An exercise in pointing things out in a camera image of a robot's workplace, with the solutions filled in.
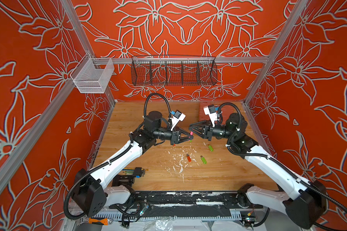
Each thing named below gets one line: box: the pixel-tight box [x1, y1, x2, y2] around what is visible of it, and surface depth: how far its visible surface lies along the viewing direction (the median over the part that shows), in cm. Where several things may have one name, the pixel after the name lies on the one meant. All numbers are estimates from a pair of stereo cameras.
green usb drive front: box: [200, 154, 208, 165], surface depth 89 cm
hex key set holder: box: [121, 166, 146, 179], surface depth 84 cm
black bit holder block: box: [111, 174, 134, 187], surface depth 81 cm
